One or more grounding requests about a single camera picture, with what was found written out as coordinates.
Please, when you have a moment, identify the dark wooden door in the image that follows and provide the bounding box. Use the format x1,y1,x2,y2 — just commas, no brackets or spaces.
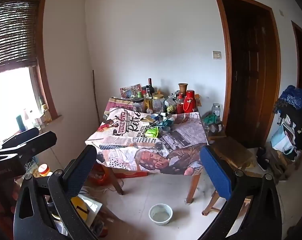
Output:
213,0,281,148

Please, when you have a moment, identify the dark-lidded glass jar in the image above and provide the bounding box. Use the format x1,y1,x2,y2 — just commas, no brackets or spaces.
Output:
133,98,145,113

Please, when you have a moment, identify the blue cloth pile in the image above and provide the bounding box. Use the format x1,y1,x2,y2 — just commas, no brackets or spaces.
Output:
275,85,302,112

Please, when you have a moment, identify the wooden window frame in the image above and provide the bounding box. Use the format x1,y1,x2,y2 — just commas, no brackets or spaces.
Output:
0,0,63,133

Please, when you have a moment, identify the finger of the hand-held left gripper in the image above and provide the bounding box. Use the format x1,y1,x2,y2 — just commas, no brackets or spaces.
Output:
0,131,58,160
1,127,39,148

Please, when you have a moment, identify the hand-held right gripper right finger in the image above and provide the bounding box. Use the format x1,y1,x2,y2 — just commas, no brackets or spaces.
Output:
198,145,283,240

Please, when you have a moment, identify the dark green bottle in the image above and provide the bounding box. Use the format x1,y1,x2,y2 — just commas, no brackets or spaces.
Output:
16,115,26,132

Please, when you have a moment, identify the red plastic bag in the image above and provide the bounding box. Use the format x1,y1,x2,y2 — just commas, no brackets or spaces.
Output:
87,164,110,187

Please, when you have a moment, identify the orange lid bottle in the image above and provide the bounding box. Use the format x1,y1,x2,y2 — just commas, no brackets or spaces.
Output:
37,164,53,178

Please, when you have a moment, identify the clear plastic bag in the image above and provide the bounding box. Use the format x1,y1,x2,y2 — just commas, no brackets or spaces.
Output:
165,96,178,108

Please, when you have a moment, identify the wooden stool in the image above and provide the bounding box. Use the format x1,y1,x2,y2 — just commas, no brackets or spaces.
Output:
202,136,256,216

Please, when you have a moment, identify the wooden table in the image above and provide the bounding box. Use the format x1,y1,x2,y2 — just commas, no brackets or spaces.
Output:
105,96,203,204

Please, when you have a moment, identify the light blue bag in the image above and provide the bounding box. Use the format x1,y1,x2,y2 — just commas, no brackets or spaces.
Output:
270,125,296,155

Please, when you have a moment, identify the bamboo window blind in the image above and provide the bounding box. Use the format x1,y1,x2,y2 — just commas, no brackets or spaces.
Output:
0,0,45,72

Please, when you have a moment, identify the yellow round object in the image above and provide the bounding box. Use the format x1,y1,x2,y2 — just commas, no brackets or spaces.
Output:
70,196,89,221

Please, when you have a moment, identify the white bottle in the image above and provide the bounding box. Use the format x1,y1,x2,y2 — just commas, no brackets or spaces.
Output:
23,109,34,128

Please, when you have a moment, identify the white board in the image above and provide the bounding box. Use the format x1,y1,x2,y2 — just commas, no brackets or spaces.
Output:
78,194,103,228

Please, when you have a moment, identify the white floor cable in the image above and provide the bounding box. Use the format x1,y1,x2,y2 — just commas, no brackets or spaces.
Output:
78,179,123,198

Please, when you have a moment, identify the clear glass bottle yellow label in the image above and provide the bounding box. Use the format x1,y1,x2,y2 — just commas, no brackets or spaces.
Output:
143,85,153,113

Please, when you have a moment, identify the round metal tin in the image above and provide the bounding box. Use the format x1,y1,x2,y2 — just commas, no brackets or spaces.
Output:
210,121,224,133

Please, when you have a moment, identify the teal plastic bag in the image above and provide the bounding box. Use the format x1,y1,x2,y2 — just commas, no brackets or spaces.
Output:
158,119,175,128

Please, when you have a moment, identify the thin wooden stick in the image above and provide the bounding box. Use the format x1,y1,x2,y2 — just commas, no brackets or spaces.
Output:
92,70,101,123

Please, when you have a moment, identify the pink printed woven sack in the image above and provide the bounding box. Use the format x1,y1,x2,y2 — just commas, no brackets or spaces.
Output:
105,97,134,115

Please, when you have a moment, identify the red sauce bottle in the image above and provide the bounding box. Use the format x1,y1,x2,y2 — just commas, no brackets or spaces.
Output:
176,92,184,114

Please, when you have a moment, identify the green scrunched cloth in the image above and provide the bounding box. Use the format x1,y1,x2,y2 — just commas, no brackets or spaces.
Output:
203,114,218,125

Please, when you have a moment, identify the red snack packet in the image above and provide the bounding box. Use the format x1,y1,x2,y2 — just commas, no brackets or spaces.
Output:
120,84,141,99

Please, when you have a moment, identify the wooden door frame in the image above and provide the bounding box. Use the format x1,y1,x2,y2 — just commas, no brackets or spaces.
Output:
291,21,302,90

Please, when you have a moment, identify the black shoe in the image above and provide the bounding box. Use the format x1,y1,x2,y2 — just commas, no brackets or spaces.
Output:
256,147,270,171

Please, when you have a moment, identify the green snack packet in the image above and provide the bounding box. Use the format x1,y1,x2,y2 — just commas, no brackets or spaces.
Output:
145,126,159,138

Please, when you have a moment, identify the black cluttered rack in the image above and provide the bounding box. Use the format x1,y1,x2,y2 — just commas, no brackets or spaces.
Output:
276,105,302,157

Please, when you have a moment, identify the plastic jar yellow lid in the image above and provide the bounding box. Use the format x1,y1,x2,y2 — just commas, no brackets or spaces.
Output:
152,93,165,114

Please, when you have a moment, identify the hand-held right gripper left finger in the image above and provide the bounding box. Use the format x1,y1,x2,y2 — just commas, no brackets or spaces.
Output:
13,145,98,240

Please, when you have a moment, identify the red thermos jug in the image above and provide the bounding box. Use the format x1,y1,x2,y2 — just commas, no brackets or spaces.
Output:
183,90,198,113

